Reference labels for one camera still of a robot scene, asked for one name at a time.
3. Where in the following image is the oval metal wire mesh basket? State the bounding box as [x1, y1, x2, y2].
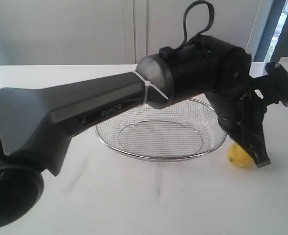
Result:
[95, 99, 227, 162]

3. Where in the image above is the white cable tie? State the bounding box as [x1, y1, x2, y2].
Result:
[132, 71, 169, 106]

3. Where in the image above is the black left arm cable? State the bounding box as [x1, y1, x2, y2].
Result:
[177, 0, 216, 53]

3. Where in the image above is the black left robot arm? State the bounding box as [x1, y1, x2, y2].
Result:
[0, 35, 270, 227]

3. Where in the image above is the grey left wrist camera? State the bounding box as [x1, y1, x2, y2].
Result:
[253, 62, 288, 107]

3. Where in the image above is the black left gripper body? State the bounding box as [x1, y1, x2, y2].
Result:
[206, 74, 267, 149]

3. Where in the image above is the yellow lemon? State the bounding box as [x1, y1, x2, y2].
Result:
[227, 143, 254, 168]

